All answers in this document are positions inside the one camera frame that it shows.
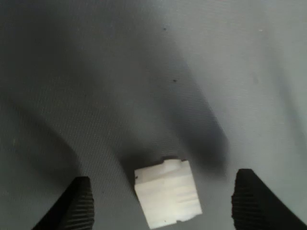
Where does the small white plastic terminal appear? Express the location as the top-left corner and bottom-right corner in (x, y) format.
(133, 157), (203, 230)

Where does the dark grey mat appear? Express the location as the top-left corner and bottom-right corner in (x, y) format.
(0, 0), (307, 230)

